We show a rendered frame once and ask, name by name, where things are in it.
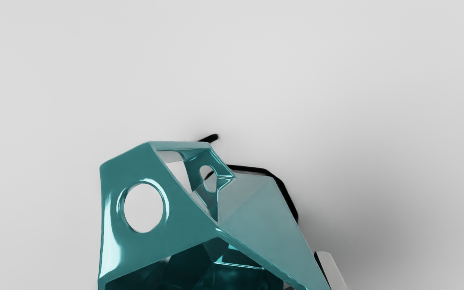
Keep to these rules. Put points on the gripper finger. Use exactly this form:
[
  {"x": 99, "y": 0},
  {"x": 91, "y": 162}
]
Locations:
[{"x": 330, "y": 270}]

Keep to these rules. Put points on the teal faceted mug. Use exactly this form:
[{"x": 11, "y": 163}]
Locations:
[{"x": 191, "y": 225}]

